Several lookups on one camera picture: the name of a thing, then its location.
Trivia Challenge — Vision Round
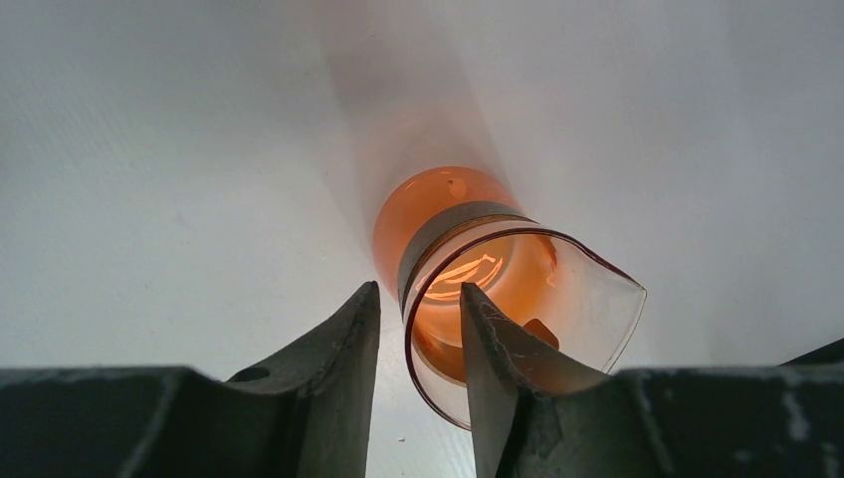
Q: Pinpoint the orange glass carafe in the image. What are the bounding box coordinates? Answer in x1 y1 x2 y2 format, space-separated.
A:
372 166 647 429

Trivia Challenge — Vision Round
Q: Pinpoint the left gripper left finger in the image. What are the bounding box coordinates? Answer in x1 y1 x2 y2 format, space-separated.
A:
1 282 380 477

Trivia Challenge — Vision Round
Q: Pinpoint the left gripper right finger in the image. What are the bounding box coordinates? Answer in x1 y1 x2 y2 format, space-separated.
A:
461 284 843 477

